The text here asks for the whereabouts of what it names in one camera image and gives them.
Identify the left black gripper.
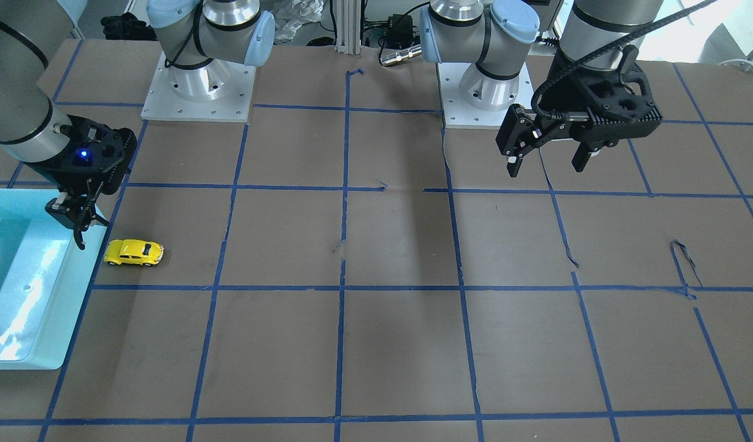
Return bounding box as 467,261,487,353
496,104,619,178

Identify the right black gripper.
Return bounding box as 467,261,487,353
35,120,137,250

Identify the yellow beetle toy car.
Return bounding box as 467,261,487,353
103,239,164,266

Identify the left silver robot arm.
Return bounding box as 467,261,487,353
419,1,663,177

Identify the light blue plastic bin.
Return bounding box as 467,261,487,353
0,188,106,370

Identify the brown paper table mat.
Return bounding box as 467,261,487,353
0,39,753,441

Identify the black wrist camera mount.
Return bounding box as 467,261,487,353
539,44,663,147

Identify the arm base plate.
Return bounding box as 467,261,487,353
141,55,257,123
437,63,534,130

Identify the aluminium frame post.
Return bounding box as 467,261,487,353
330,0,362,56

